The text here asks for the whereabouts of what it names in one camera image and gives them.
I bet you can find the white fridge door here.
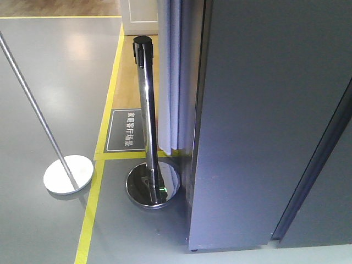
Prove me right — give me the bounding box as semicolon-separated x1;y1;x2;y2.
189;1;351;250

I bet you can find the dark grey open fridge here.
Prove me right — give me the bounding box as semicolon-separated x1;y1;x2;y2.
271;85;351;248

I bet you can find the dark floor sign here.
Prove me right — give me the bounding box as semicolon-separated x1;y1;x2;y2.
104;108;145;153

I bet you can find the chrome stanchion black top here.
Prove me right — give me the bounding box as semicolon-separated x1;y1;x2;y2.
126;36;181;210

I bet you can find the light blue curtain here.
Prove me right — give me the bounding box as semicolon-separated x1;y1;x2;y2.
157;1;205;155

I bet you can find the white panelled cabinet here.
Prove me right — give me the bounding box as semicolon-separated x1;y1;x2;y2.
120;0;158;35

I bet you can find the yellow floor tape line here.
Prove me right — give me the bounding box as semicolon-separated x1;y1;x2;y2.
75;31;185;263

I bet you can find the silver stanchion post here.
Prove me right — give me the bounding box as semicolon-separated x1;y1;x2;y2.
0;31;95;195

